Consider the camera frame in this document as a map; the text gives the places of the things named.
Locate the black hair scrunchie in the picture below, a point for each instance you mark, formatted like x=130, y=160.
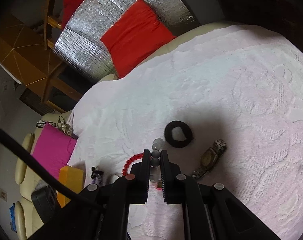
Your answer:
x=178, y=134

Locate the black bow hair clip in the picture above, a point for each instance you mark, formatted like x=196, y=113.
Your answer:
x=97, y=175

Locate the orange jewelry box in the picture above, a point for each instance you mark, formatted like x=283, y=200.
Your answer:
x=72, y=178

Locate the wooden chair frame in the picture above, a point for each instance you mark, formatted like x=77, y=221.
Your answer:
x=61, y=91

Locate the metal wristwatch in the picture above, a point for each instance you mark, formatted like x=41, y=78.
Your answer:
x=209, y=159

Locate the white textured towel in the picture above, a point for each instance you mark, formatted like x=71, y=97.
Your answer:
x=242, y=84

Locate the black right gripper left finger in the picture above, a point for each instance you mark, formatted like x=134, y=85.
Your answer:
x=133, y=186

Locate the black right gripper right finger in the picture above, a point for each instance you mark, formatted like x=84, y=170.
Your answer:
x=177, y=188

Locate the magenta cushion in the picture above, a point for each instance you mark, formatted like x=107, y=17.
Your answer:
x=53, y=149

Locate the silver insulation foil sheet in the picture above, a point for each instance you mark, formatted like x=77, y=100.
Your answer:
x=79, y=43

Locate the patterned crumpled cloth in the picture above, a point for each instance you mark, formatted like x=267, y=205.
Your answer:
x=64, y=127

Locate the red cushion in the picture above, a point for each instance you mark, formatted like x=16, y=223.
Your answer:
x=135, y=36

